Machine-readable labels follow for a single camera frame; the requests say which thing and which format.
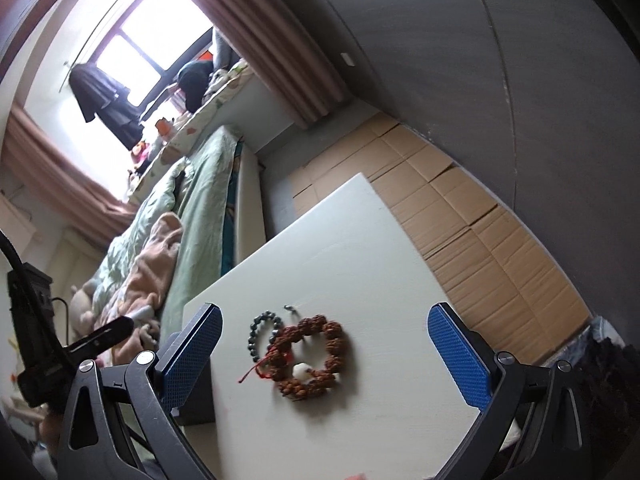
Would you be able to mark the white wall socket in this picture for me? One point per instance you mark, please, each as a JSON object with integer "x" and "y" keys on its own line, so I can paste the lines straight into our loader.
{"x": 348, "y": 58}

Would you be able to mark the flattened cardboard sheets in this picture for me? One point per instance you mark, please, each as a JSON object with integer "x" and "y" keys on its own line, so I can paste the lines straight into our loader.
{"x": 475, "y": 240}

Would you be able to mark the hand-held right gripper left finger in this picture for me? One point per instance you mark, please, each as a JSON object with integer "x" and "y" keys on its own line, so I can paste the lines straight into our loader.
{"x": 192, "y": 360}

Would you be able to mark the white low table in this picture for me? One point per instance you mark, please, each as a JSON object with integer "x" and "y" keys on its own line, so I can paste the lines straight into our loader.
{"x": 350, "y": 260}

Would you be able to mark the pink curtain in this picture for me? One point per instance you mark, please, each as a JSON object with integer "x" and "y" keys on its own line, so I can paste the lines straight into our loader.
{"x": 280, "y": 60}
{"x": 60, "y": 185}

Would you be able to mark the grey pillow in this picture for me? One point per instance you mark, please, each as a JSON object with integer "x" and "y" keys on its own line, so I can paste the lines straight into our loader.
{"x": 220, "y": 52}

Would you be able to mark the small orange item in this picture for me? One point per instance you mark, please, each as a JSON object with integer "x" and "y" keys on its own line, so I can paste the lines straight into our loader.
{"x": 163, "y": 126}

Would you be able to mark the peach floral fleece blanket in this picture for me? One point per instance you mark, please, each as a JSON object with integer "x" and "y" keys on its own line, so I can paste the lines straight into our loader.
{"x": 150, "y": 270}

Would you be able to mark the bed with green sheet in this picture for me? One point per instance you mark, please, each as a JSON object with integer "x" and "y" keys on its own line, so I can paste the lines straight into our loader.
{"x": 200, "y": 220}

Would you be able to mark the hanging dark clothes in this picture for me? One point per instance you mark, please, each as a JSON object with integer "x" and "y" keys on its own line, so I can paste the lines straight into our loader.
{"x": 100, "y": 95}

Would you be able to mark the pile of small toys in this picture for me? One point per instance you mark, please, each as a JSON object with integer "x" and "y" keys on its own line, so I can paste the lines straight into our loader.
{"x": 140, "y": 155}

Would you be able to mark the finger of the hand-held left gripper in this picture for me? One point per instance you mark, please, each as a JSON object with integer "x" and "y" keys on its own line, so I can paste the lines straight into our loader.
{"x": 110, "y": 332}

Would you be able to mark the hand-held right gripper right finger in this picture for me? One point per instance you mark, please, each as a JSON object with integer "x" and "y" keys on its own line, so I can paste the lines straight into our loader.
{"x": 460, "y": 360}

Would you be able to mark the black bag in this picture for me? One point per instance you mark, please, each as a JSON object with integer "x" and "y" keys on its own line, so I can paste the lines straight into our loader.
{"x": 192, "y": 85}

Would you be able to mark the dark framed window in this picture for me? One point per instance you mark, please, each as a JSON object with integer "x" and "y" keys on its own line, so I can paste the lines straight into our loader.
{"x": 150, "y": 25}

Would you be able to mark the beige plush toy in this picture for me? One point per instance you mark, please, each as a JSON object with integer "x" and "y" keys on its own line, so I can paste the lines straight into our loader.
{"x": 82, "y": 305}

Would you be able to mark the printed window seat cushion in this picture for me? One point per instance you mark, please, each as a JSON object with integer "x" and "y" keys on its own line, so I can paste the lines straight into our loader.
{"x": 200, "y": 120}

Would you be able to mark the black gift box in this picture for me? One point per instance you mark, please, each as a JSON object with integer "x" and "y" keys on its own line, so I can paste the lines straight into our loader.
{"x": 197, "y": 407}

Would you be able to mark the small silver charm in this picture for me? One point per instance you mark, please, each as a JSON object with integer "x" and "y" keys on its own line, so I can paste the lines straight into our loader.
{"x": 288, "y": 307}

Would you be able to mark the dark grey wardrobe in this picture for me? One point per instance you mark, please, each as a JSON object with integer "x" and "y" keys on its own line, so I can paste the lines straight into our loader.
{"x": 500, "y": 85}

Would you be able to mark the dark fuzzy cloth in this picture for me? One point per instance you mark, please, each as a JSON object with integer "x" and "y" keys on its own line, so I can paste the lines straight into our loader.
{"x": 610, "y": 400}

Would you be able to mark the light green duvet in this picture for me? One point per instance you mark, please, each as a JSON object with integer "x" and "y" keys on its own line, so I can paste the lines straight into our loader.
{"x": 145, "y": 220}

